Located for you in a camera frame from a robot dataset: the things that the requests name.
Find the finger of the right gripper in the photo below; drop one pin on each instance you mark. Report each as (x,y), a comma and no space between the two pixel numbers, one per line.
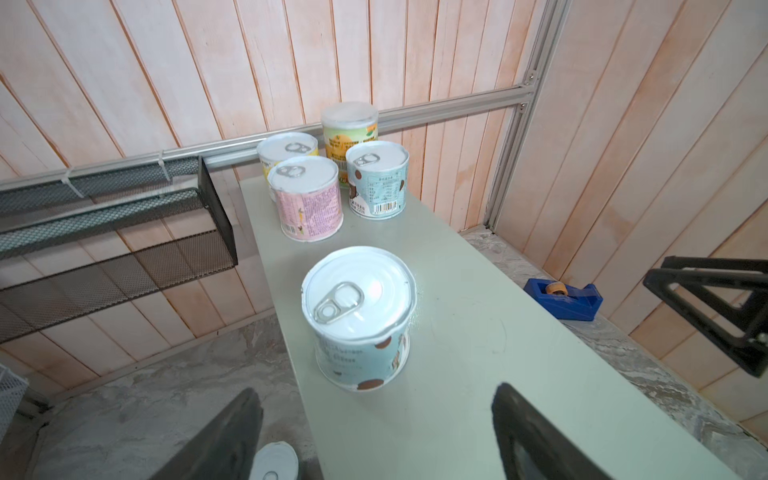
(736,289)

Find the black mesh wall basket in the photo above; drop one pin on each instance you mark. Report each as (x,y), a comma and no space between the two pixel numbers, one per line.
(78,243)

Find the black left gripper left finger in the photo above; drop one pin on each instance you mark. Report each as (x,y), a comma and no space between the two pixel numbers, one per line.
(225,448)

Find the pink label can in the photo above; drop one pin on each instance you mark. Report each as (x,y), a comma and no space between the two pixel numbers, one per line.
(308,197)

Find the white wire mesh shelf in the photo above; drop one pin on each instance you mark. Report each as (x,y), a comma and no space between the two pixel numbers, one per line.
(12,390)

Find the blue label can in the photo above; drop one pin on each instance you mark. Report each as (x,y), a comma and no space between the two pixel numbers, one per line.
(359,301)

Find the grey metal cabinet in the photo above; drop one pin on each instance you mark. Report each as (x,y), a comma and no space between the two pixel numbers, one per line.
(473,329)

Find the orange yellow label can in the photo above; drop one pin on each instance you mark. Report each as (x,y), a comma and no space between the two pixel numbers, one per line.
(345,125)

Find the teal label can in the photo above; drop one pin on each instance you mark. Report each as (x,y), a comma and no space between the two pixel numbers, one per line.
(275,461)
(377,177)

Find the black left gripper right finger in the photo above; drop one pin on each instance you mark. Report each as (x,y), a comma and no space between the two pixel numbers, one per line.
(530,446)

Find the blue plastic block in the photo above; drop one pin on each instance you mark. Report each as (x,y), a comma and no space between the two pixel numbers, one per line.
(565,302)

